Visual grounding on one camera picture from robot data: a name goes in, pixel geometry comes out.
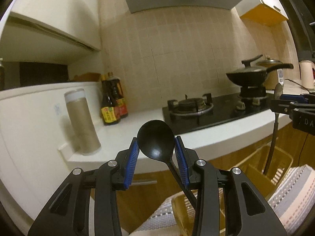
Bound white upper left cabinet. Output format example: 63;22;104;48
1;0;101;65

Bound soy sauce bottle rear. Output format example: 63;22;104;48
107;72;128;118

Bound soy sauce bottle front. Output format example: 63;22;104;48
100;75;121;125

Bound black glass gas stove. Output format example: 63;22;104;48
162;93;273;135

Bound black plastic ladle spoon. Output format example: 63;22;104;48
137;120;197;209

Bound metal spoon dark handle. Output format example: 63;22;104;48
263;83;283;175

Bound black wok with handle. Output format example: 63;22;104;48
226;54;294;87

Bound soy sauce bottle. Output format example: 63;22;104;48
107;72;128;118
100;75;121;125

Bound beige plastic utensil basket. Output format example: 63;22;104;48
171;143;293;235

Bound white pink electric kettle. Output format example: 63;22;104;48
299;60;314;89

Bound wooden lower cabinets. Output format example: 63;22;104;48
117;123;314;233

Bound yellow upper cabinet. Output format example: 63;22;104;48
235;0;289;27

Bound striped woven cloth mat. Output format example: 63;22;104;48
131;165;314;235

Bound beige rice cooker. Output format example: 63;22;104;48
256;58;284;90

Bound tan cylindrical canister white lid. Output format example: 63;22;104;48
64;88;101;155

